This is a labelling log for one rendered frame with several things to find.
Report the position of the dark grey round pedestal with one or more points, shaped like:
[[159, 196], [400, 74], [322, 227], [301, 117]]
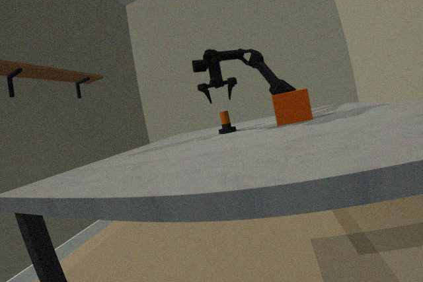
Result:
[[226, 128]]

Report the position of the orange knob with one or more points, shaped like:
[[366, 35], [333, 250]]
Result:
[[224, 117]]

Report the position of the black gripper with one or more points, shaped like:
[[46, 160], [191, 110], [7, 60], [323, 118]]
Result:
[[216, 78]]

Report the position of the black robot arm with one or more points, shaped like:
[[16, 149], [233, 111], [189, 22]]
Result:
[[211, 59]]

